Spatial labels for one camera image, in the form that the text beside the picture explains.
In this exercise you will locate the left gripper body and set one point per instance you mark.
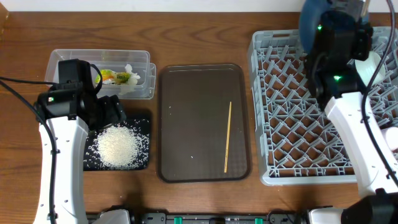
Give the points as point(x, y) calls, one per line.
point(106, 113)

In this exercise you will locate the yellow green snack wrapper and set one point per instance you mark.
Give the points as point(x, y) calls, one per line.
point(110, 77)

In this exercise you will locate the white rice pile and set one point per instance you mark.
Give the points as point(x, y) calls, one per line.
point(118, 146)

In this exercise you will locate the white tissue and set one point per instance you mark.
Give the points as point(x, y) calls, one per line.
point(132, 81)

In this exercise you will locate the wooden chopstick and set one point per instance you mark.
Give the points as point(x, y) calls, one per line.
point(227, 138)

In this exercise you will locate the dark blue plate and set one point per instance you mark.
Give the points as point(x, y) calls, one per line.
point(310, 15)

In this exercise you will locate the mint green bowl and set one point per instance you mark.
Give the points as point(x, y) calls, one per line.
point(367, 68)

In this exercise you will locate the pink white cup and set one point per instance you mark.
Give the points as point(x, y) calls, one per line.
point(390, 136)

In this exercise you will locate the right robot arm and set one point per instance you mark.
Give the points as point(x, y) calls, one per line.
point(332, 38)

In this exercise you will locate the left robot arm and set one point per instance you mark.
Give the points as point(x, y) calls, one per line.
point(67, 112)

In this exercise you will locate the clear plastic waste bin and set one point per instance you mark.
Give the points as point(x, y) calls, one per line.
point(134, 61)

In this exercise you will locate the grey dishwasher rack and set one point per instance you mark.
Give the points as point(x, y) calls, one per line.
point(296, 143)

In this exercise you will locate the black rectangular tray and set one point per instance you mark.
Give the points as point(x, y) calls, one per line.
point(124, 149)

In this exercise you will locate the brown serving tray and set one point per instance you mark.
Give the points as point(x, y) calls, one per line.
point(193, 116)

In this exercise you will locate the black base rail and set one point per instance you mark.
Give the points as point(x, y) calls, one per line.
point(163, 218)

